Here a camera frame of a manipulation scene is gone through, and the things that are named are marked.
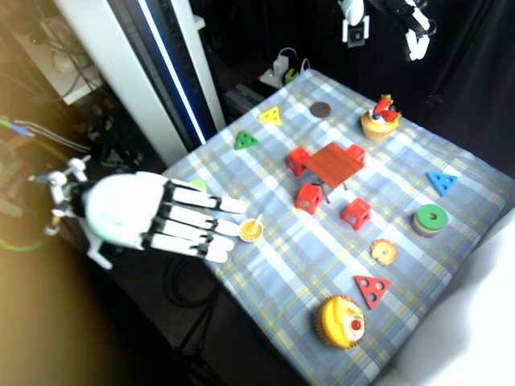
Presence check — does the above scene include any green foam ring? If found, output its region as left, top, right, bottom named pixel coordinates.
left=415, top=203, right=449, bottom=231

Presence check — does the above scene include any green triangle block with holes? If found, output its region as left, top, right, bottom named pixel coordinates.
left=233, top=129, right=261, bottom=151

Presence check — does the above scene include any small brown toy table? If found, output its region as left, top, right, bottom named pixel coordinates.
left=303, top=141, right=365, bottom=204

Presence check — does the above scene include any yellow triangle block with holes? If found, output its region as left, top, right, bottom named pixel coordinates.
left=257, top=105, right=282, bottom=127

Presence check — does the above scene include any white shelf with cables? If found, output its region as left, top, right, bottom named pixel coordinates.
left=23, top=15, right=104, bottom=106

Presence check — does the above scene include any round golden toy biscuit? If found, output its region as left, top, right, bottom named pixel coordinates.
left=369, top=239, right=398, bottom=266

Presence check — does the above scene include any strawberry toy cupcake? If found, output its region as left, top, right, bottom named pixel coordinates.
left=360, top=94, right=402, bottom=142

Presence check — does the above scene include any white plug adapter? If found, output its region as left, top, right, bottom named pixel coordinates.
left=272, top=47, right=299, bottom=73

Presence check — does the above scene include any white power strip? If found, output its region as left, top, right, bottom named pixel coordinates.
left=257, top=66, right=301, bottom=88

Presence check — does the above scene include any white column with blue strip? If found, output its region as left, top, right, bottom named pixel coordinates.
left=54, top=0, right=227, bottom=168

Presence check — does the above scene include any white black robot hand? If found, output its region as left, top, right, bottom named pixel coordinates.
left=80, top=171, right=249, bottom=270
left=337, top=0, right=439, bottom=62

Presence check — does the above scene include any red triangle block with holes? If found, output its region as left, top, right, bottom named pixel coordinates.
left=353, top=275, right=392, bottom=310

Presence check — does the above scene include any clear cup with yellow slices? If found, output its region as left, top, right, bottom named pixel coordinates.
left=239, top=215, right=266, bottom=244

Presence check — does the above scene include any red toy stool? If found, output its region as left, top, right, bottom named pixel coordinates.
left=345, top=143, right=367, bottom=166
left=295, top=183, right=323, bottom=216
left=286, top=146, right=311, bottom=178
left=340, top=197, right=373, bottom=231

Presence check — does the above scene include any yellow fruit toy cupcake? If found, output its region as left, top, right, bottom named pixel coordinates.
left=314, top=295, right=367, bottom=350

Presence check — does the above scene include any blue yellow plaid cloth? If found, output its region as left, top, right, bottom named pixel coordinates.
left=163, top=68, right=506, bottom=386

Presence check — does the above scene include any blue triangle block with holes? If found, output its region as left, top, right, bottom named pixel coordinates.
left=426, top=171, right=459, bottom=197

